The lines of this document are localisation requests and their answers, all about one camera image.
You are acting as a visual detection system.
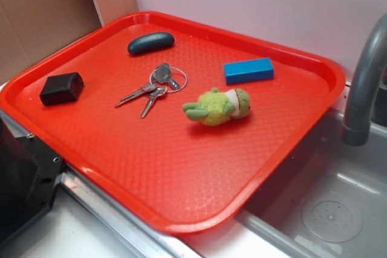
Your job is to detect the long silver key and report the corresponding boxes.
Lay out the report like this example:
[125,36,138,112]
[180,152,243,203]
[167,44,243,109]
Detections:
[114,83,157,108]

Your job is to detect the black small box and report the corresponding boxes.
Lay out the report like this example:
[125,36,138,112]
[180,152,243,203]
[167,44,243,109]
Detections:
[39,72,84,106]

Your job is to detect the silver key ring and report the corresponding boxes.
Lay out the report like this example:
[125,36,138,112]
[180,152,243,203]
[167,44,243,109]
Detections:
[150,66,189,93]

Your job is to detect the grey toy faucet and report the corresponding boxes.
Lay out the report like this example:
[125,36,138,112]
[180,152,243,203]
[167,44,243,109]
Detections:
[341,15,386,146]

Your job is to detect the brown cardboard panel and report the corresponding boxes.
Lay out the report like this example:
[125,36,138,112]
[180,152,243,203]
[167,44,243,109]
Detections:
[1,0,138,83]

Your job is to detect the green plush toy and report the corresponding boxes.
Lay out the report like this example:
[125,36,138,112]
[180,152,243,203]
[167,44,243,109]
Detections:
[183,88,251,126]

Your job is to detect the short silver key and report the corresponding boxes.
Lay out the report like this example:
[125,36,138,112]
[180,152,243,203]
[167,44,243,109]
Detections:
[141,86,167,118]

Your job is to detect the red plastic tray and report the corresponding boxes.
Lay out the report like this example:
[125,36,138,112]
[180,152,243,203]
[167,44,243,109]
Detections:
[1,11,345,234]

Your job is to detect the grey-headed key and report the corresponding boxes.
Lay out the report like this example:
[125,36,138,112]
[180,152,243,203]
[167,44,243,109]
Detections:
[151,63,180,90]

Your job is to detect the blue rectangular block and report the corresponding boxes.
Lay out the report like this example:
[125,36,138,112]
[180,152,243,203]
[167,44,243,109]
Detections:
[223,58,274,85]

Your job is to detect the dark green plastic pickle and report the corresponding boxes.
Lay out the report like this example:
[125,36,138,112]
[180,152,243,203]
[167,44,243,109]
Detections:
[127,31,175,55]

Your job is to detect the grey plastic sink basin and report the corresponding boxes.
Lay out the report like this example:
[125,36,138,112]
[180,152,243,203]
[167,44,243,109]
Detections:
[186,110,386,257]

